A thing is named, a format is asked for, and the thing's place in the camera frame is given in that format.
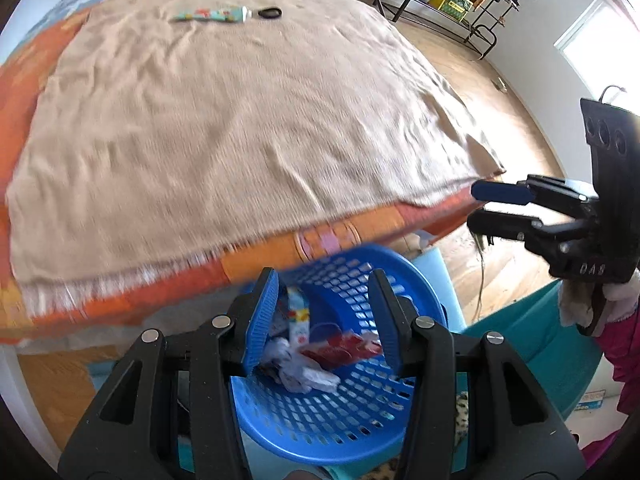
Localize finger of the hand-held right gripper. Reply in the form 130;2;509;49
471;174;593;218
469;210;596;266

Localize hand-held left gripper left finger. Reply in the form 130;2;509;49
57;267;280;480

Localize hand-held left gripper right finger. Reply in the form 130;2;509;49
367;269;588;480

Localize colourful tube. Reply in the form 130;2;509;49
285;287;313;351

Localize red cardboard box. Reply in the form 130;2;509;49
300;325;383;373

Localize white plastic bag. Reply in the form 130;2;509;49
260;337;343;393

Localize blue plastic basket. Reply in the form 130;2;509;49
227;244;448;466

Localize person's right forearm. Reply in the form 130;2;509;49
559;272;640;328

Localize orange patterned bedsheet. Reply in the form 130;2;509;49
0;10;501;346

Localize light blue plastic stool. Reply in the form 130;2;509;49
412;247;468;333

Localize teal plastic stool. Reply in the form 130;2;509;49
460;280;606;413

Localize window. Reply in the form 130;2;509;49
554;0;640;96

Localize black clothes rack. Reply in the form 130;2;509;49
465;0;543;58

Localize pink garment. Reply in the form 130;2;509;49
580;310;640;466

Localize tan blanket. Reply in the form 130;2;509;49
5;0;506;311

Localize small printed box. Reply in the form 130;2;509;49
572;392;606;413

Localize teal hand cream tube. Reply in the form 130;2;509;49
170;6;251;23

